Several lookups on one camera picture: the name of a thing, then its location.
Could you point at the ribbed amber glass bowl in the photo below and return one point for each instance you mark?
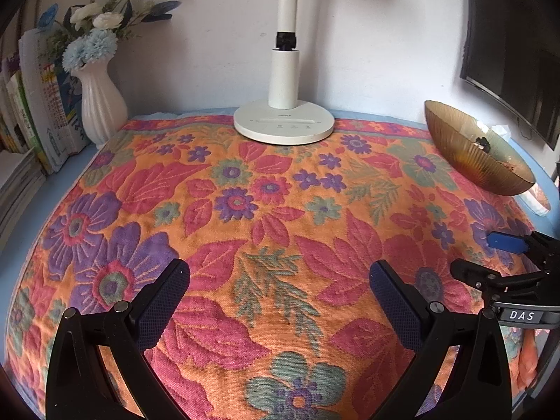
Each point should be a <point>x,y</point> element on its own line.
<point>481,166</point>

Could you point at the white lamp base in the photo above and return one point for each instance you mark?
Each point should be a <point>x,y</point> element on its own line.
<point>284,74</point>

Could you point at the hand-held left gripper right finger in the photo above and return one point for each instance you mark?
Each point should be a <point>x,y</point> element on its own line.
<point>396,310</point>

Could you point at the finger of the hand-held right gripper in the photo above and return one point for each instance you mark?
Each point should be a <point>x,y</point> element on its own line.
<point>481,278</point>
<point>507,243</point>

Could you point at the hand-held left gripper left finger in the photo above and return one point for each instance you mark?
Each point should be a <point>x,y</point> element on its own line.
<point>164,302</point>

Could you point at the black monitor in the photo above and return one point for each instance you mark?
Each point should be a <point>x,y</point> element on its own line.
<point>512,30</point>

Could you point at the floral tablecloth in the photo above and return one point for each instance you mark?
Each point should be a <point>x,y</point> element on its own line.
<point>280,227</point>

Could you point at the row of standing books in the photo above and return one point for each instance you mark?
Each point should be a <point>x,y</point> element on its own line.
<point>39,105</point>

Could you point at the stack of magazines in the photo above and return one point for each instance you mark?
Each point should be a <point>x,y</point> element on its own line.
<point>17,188</point>

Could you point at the white ribbed vase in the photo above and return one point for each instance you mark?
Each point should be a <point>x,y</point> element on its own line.
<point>103,105</point>

